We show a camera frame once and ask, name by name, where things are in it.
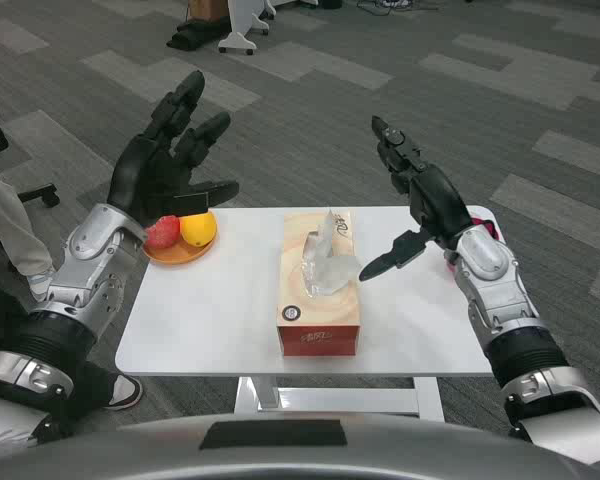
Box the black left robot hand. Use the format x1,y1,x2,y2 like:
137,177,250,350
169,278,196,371
107,69,240,229

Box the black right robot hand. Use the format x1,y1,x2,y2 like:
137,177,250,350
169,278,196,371
358,115,474,283

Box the white tissue sheet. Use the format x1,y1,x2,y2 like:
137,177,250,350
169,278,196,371
299,207,362,297

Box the orange beige tissue box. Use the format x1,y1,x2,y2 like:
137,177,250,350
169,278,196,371
275,209,361,357

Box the brown cardboard box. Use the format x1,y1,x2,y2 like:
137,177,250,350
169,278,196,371
187,0,230,22

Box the pink plastic cup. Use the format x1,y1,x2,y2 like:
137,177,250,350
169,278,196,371
444,214,505,274

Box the red apple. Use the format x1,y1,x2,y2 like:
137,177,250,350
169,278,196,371
144,214,182,250

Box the yellow orange fruit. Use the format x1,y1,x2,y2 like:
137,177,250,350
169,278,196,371
179,212,218,248

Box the orange plate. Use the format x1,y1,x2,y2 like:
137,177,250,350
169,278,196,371
142,217,220,265

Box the black office chair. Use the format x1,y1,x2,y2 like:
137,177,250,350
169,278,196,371
0,64,61,209

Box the black bag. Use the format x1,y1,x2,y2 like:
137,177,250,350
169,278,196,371
166,17,231,51

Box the white stand with casters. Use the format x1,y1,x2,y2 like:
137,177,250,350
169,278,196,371
217,0,276,56

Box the silver robot chest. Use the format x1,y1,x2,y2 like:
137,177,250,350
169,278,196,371
0,414,600,480

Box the black floor cables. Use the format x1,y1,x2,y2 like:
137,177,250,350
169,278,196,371
354,0,439,14

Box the white table frame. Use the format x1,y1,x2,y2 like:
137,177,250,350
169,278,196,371
233,375,446,424

